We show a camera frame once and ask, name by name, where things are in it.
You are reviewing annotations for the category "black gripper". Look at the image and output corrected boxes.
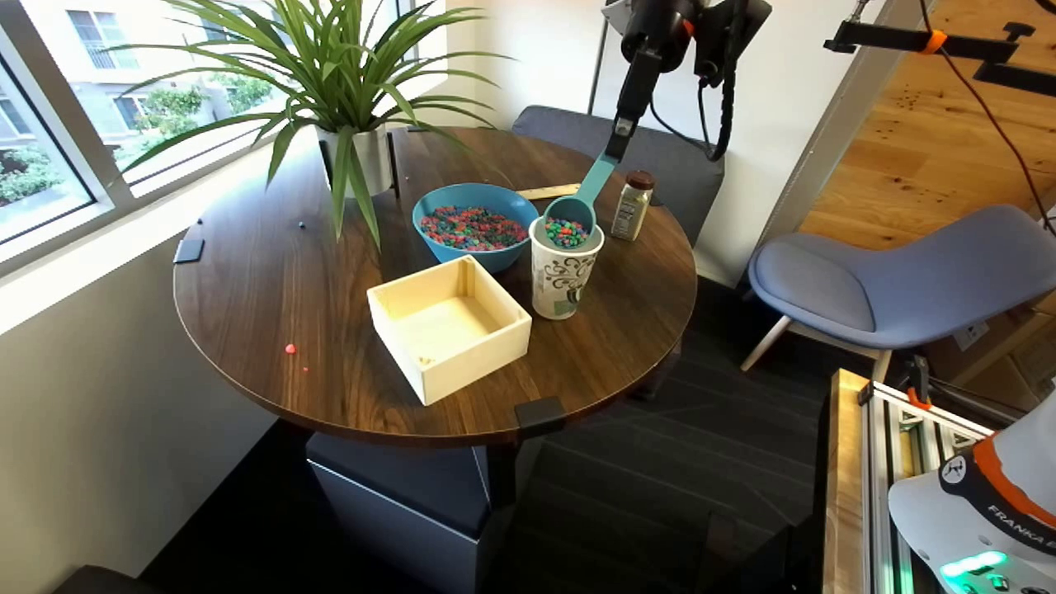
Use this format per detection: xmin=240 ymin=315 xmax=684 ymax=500
xmin=605 ymin=27 xmax=676 ymax=165

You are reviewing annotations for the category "teal measuring spoon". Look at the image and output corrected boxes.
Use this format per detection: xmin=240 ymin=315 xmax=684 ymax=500
xmin=543 ymin=152 xmax=622 ymax=247

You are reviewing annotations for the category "small scooped cereal portion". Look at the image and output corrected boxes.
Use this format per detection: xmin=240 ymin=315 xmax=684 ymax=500
xmin=546 ymin=216 xmax=598 ymax=247

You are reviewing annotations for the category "white orange robot base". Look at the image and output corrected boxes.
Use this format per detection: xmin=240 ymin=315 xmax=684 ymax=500
xmin=885 ymin=383 xmax=1056 ymax=594

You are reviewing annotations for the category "white printed paper cup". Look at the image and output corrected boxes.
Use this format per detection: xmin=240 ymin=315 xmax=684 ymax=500
xmin=525 ymin=210 xmax=609 ymax=323

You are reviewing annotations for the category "colourful cereal heap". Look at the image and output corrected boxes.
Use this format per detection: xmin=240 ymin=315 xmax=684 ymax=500
xmin=423 ymin=203 xmax=532 ymax=255

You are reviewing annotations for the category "spice jar with brown lid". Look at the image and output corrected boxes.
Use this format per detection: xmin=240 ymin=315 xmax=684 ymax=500
xmin=609 ymin=168 xmax=660 ymax=245

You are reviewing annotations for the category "pale wooden ruler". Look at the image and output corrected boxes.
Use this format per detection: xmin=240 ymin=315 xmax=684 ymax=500
xmin=514 ymin=179 xmax=588 ymax=203

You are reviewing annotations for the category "blue bowl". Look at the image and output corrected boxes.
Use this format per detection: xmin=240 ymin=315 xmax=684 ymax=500
xmin=409 ymin=180 xmax=546 ymax=277

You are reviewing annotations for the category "white plant pot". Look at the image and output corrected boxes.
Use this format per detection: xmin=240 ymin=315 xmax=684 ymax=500
xmin=315 ymin=122 xmax=403 ymax=200

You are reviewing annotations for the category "square pale wooden box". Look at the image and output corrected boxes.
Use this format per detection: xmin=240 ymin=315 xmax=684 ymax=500
xmin=364 ymin=255 xmax=535 ymax=410

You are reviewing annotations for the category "black tape patch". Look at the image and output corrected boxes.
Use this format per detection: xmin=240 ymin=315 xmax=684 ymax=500
xmin=173 ymin=225 xmax=209 ymax=266
xmin=512 ymin=398 xmax=567 ymax=429

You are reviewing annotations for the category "green spiky plant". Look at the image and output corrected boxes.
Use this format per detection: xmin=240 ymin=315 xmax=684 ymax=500
xmin=109 ymin=0 xmax=507 ymax=252

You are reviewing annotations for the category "light blue chair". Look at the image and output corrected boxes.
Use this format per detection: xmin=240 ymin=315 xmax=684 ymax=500
xmin=735 ymin=203 xmax=1056 ymax=383

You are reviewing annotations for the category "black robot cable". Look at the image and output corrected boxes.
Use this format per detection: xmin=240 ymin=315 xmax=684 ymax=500
xmin=646 ymin=18 xmax=744 ymax=165

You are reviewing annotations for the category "black overhead camera rig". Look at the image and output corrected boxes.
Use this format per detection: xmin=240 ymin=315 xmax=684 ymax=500
xmin=822 ymin=0 xmax=1056 ymax=97

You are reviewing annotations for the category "aluminium rail wooden cart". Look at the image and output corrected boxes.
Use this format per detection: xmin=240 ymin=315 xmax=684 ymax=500
xmin=818 ymin=366 xmax=994 ymax=594

